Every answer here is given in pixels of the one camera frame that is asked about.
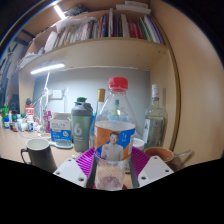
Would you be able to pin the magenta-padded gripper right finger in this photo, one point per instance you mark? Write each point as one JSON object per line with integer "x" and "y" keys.
{"x": 155, "y": 168}

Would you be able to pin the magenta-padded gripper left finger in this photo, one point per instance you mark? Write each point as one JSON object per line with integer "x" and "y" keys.
{"x": 70, "y": 170}

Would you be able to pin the clear red-capped drink bottle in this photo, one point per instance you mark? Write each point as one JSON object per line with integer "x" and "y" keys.
{"x": 114, "y": 140}

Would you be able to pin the brown cup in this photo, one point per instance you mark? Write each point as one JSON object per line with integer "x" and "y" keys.
{"x": 160, "y": 155}

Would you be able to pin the white-lidded brown spread jar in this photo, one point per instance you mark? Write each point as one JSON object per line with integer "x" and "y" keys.
{"x": 138, "y": 144}

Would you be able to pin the black mug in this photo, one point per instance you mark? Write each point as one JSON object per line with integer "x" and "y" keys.
{"x": 43, "y": 156}

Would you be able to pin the metal spoon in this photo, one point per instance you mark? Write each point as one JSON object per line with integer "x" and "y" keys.
{"x": 183, "y": 153}

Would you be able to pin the white and blue carton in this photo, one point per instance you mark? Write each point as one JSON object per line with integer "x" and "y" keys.
{"x": 60, "y": 130}

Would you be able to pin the grey shaker bottle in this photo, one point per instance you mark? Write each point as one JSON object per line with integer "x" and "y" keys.
{"x": 81, "y": 128}

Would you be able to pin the clear glass white-capped bottle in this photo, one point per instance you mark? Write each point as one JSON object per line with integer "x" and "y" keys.
{"x": 154, "y": 123}

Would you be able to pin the pink package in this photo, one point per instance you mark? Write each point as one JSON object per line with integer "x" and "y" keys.
{"x": 47, "y": 121}

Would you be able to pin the red-lidded white jar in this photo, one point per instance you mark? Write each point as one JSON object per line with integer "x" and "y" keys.
{"x": 30, "y": 113}

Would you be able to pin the white desk lamp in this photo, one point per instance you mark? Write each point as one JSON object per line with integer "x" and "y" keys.
{"x": 45, "y": 96}

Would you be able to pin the gold-capped blue-label bottle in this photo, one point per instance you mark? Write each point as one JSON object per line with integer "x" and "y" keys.
{"x": 100, "y": 96}

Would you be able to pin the green container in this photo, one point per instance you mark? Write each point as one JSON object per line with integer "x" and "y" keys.
{"x": 5, "y": 111}

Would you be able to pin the white light bar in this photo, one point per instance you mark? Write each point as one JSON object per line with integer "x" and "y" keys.
{"x": 59, "y": 11}
{"x": 47, "y": 68}

